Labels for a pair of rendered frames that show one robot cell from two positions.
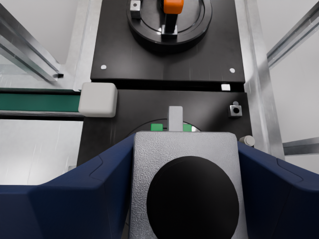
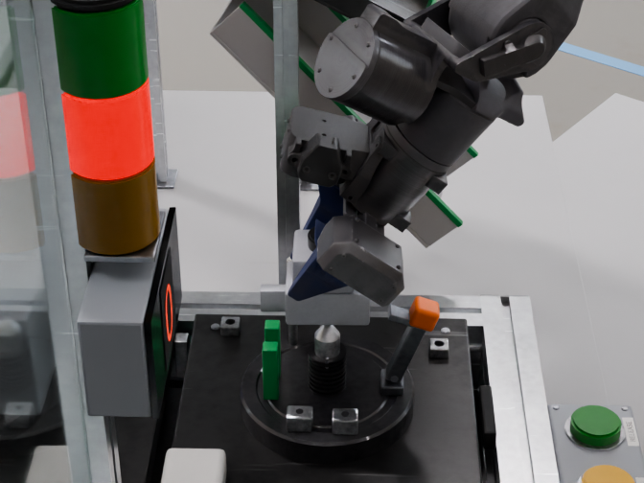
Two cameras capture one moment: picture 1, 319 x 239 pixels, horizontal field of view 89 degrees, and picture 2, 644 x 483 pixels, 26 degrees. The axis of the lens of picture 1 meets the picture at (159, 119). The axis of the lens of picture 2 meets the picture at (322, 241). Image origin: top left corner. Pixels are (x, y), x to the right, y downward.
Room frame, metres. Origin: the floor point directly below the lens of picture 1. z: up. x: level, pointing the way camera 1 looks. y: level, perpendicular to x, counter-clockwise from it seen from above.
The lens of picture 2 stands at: (-0.04, 0.85, 1.71)
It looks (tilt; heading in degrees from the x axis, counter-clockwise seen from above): 34 degrees down; 272
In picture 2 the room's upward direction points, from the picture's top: straight up
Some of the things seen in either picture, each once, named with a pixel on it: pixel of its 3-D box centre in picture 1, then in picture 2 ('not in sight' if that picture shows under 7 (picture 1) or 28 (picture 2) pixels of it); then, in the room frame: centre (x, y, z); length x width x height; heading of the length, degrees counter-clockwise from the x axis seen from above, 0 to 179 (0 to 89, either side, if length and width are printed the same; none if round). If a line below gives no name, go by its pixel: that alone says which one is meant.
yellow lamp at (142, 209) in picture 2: not in sight; (113, 195); (0.10, 0.18, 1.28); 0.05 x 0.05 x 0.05
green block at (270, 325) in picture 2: (182, 134); (272, 349); (0.03, -0.03, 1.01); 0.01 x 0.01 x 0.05; 1
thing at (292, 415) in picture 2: not in sight; (299, 418); (0.01, 0.04, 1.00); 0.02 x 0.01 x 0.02; 1
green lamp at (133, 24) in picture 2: not in sight; (98, 36); (0.10, 0.18, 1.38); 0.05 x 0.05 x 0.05
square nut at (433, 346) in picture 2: not in sight; (438, 348); (-0.10, -0.08, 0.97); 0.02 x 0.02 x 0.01; 1
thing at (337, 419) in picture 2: not in sight; (345, 421); (-0.03, 0.04, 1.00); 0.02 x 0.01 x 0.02; 1
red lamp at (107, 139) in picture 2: not in sight; (106, 119); (0.10, 0.18, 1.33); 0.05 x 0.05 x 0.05
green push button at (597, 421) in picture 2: not in sight; (594, 428); (-0.23, 0.00, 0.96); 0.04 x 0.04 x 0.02
